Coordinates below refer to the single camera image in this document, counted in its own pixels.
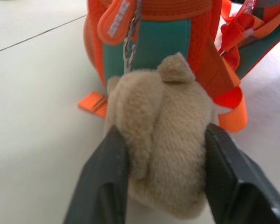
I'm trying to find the beige plush bear keychain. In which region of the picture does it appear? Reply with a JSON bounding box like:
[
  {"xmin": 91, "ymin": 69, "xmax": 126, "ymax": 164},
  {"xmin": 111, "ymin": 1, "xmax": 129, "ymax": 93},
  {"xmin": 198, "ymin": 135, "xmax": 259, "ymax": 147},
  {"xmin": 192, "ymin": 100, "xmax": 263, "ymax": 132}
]
[{"xmin": 104, "ymin": 55, "xmax": 219, "ymax": 219}]

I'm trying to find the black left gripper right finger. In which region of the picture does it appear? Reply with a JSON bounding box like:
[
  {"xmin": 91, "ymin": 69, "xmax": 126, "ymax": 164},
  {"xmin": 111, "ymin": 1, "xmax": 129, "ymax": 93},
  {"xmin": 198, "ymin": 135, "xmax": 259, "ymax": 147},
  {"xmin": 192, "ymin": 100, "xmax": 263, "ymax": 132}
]
[{"xmin": 204, "ymin": 123, "xmax": 280, "ymax": 224}]

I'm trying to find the silver metal keychain chain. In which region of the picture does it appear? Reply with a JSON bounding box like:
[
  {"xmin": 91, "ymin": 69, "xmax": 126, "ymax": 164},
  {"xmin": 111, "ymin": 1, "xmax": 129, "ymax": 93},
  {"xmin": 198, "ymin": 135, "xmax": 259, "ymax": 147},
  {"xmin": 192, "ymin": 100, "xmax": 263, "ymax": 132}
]
[{"xmin": 122, "ymin": 0, "xmax": 143, "ymax": 75}]

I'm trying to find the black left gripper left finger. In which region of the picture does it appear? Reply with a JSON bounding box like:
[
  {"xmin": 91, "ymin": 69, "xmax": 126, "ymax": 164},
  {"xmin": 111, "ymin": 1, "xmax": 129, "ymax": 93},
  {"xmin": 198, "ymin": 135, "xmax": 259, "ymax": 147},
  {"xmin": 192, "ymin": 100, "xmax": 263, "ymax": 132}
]
[{"xmin": 63, "ymin": 124, "xmax": 131, "ymax": 224}]

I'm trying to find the orange and teal backpack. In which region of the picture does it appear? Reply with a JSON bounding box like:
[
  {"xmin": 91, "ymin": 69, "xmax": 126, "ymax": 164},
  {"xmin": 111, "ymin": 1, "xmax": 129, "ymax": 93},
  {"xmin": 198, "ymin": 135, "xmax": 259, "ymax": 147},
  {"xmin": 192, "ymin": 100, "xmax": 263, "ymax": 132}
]
[{"xmin": 77, "ymin": 0, "xmax": 280, "ymax": 133}]

